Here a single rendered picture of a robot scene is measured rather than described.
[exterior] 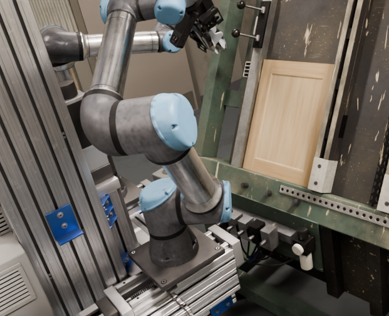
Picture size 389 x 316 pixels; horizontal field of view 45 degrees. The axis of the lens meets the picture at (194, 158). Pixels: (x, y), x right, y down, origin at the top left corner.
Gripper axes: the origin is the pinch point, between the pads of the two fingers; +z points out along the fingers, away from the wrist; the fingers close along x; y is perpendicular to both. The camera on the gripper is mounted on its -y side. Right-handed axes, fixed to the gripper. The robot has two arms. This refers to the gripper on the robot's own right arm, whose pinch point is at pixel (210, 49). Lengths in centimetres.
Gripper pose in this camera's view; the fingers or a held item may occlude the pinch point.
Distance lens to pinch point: 149.4
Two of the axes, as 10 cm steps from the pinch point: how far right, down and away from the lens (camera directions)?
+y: 7.5, -6.6, -0.1
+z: 4.1, 4.4, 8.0
